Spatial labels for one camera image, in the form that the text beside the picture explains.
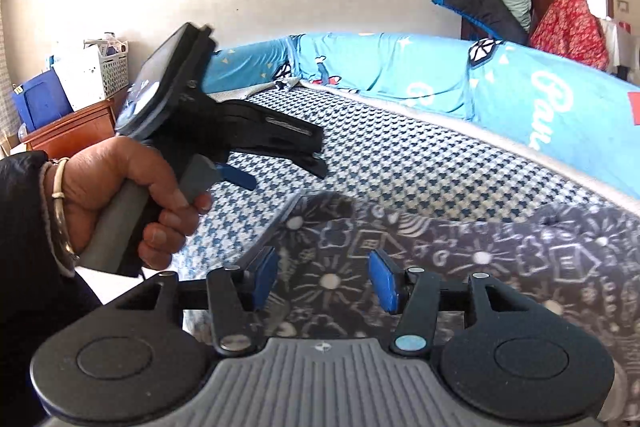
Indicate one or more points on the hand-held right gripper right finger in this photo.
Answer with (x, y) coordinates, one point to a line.
(382, 279)

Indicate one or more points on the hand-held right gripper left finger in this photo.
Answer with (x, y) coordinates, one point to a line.
(265, 279)

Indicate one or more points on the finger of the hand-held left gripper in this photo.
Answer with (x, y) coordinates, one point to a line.
(280, 127)
(312, 164)

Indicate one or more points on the grey patterned fleece jacket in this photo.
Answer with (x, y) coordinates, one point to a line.
(450, 257)

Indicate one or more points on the person's left forearm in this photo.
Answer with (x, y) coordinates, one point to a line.
(20, 267)

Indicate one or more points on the person's left hand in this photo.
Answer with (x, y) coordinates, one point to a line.
(110, 167)

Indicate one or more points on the white box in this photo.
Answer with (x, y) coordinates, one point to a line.
(80, 82)

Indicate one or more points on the wooden cabinet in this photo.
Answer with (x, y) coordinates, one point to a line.
(75, 132)

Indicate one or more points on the blue printed sofa cover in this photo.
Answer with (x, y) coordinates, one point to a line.
(390, 67)

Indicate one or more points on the blue storage box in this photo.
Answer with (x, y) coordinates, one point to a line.
(42, 102)

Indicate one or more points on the gold bangle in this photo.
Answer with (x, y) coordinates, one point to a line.
(59, 187)

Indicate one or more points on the black and blue jacket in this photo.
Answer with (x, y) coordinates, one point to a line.
(480, 7)

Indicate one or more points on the red floral jacket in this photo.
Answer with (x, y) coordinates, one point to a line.
(570, 32)

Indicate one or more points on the white-clothed dining table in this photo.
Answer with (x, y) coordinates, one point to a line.
(622, 52)

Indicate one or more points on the wall light switch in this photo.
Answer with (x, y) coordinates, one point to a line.
(622, 5)

